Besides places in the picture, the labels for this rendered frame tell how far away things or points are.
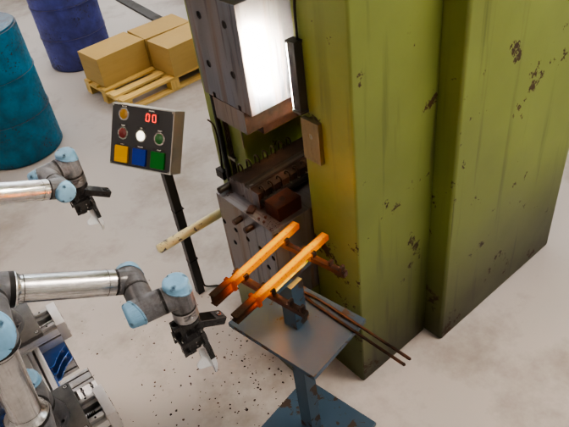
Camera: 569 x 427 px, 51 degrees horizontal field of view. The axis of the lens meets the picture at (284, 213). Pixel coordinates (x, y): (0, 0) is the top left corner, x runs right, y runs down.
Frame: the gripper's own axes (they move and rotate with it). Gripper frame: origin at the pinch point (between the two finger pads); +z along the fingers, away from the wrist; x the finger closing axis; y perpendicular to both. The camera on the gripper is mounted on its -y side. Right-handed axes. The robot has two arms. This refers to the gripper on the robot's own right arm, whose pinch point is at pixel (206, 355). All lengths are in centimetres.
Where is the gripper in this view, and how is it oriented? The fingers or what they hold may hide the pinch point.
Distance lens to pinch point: 190.8
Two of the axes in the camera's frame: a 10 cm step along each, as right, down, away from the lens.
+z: 1.1, 7.7, 6.3
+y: -8.0, 4.4, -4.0
